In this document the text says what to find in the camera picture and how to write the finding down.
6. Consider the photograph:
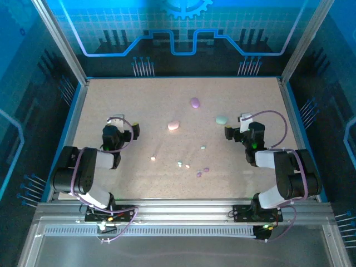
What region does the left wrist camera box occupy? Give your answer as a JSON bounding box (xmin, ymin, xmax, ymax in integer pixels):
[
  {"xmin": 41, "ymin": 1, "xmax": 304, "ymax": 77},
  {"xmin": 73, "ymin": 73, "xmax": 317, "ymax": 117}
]
[{"xmin": 107, "ymin": 113, "xmax": 125, "ymax": 131}]

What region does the grey metal shelf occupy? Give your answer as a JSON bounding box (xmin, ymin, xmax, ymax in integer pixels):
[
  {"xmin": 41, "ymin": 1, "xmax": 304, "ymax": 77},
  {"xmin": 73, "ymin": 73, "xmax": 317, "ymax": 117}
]
[{"xmin": 16, "ymin": 216, "xmax": 353, "ymax": 267}]

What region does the slotted grey cable duct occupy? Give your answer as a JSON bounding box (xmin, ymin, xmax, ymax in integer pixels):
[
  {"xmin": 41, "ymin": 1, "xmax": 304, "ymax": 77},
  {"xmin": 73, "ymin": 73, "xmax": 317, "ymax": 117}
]
[{"xmin": 43, "ymin": 225, "xmax": 268, "ymax": 238}]

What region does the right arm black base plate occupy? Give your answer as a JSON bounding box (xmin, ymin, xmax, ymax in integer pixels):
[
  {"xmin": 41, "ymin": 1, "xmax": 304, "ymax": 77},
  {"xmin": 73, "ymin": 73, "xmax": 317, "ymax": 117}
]
[{"xmin": 233, "ymin": 204, "xmax": 284, "ymax": 223}]

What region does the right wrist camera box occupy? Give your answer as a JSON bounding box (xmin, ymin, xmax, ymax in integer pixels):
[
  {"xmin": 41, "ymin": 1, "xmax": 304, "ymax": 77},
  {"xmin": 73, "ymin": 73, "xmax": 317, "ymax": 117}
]
[{"xmin": 238, "ymin": 112, "xmax": 253, "ymax": 132}]

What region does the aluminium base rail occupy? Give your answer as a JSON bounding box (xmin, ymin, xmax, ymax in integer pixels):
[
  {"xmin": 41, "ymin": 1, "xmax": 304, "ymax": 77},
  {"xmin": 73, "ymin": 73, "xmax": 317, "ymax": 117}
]
[{"xmin": 36, "ymin": 197, "xmax": 336, "ymax": 226}]

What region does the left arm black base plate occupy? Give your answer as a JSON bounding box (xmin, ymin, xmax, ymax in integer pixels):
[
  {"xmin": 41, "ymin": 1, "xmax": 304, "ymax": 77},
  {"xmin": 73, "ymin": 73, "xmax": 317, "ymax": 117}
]
[{"xmin": 84, "ymin": 204, "xmax": 137, "ymax": 223}]

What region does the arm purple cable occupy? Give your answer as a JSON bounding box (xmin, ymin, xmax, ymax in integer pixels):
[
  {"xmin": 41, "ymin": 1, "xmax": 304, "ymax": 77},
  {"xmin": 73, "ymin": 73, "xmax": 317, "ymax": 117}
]
[
  {"xmin": 71, "ymin": 116, "xmax": 139, "ymax": 244},
  {"xmin": 241, "ymin": 110, "xmax": 309, "ymax": 244}
]

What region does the aluminium corner post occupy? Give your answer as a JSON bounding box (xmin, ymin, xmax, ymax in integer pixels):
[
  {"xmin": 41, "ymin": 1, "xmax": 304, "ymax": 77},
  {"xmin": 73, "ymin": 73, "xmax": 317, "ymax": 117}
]
[
  {"xmin": 280, "ymin": 0, "xmax": 334, "ymax": 84},
  {"xmin": 32, "ymin": 0, "xmax": 90, "ymax": 86}
]

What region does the aluminium side rail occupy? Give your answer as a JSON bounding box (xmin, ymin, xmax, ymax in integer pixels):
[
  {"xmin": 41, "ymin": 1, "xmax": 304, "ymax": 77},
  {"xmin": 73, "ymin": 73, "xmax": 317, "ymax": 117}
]
[
  {"xmin": 278, "ymin": 77, "xmax": 325, "ymax": 202},
  {"xmin": 46, "ymin": 79, "xmax": 90, "ymax": 201}
]

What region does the black controller box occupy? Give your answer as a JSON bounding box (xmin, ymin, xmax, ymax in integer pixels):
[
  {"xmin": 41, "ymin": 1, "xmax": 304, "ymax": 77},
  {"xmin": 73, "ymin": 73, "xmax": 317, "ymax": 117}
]
[{"xmin": 252, "ymin": 224, "xmax": 272, "ymax": 243}]

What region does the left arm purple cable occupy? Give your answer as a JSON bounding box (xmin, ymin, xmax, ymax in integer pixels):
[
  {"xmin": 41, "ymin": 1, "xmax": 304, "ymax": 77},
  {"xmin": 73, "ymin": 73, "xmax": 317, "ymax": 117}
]
[{"xmin": 71, "ymin": 116, "xmax": 139, "ymax": 244}]

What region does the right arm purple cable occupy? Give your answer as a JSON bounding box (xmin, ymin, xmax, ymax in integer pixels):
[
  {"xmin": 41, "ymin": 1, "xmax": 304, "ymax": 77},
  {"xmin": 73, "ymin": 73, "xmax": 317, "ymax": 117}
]
[{"xmin": 241, "ymin": 110, "xmax": 309, "ymax": 244}]

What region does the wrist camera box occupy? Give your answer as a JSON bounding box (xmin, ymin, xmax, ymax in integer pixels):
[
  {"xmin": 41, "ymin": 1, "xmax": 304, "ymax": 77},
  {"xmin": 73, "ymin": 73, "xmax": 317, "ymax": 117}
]
[
  {"xmin": 238, "ymin": 112, "xmax": 253, "ymax": 132},
  {"xmin": 107, "ymin": 113, "xmax": 125, "ymax": 131}
]

